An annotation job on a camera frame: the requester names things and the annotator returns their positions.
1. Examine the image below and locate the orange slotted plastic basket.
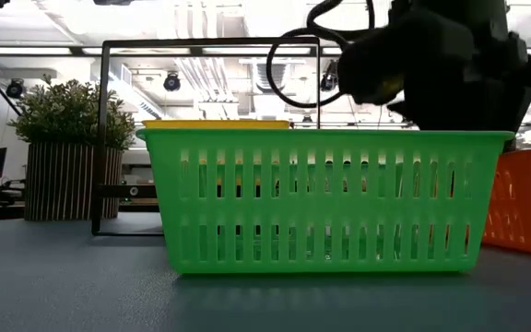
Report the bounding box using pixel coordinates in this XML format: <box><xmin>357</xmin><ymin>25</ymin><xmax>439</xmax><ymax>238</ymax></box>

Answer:
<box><xmin>481</xmin><ymin>148</ymin><xmax>531</xmax><ymax>255</ymax></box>

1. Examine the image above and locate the green slotted plastic basket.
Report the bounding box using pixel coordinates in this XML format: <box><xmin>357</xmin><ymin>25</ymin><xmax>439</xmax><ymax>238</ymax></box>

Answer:
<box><xmin>136</xmin><ymin>128</ymin><xmax>515</xmax><ymax>276</ymax></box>

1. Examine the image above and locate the yellow slotted plastic basket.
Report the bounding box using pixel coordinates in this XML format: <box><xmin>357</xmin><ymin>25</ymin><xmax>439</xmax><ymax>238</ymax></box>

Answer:
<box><xmin>141</xmin><ymin>119</ymin><xmax>292</xmax><ymax>130</ymax></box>

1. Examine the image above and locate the black ceiling spotlight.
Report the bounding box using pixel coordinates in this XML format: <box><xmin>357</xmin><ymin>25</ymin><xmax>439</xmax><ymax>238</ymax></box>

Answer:
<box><xmin>162</xmin><ymin>72</ymin><xmax>183</xmax><ymax>92</ymax></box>
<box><xmin>6</xmin><ymin>77</ymin><xmax>25</xmax><ymax>100</ymax></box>
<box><xmin>319</xmin><ymin>59</ymin><xmax>340</xmax><ymax>93</ymax></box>

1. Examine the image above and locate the ceiling ventilation grille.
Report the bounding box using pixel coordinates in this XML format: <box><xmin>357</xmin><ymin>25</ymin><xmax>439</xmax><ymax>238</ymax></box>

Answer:
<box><xmin>252</xmin><ymin>62</ymin><xmax>290</xmax><ymax>93</ymax></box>

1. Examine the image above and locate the green plant in striped pot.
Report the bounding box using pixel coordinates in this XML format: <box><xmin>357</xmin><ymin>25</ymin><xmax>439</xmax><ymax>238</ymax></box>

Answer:
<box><xmin>7</xmin><ymin>76</ymin><xmax>137</xmax><ymax>221</ymax></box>

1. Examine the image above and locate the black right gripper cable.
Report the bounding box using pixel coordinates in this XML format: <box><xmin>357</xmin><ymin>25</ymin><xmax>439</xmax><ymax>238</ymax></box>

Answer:
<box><xmin>265</xmin><ymin>0</ymin><xmax>377</xmax><ymax>111</ymax></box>

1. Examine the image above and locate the wooden shelf with black frame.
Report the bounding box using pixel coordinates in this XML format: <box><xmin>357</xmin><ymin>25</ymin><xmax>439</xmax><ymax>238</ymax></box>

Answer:
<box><xmin>90</xmin><ymin>37</ymin><xmax>322</xmax><ymax>237</ymax></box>

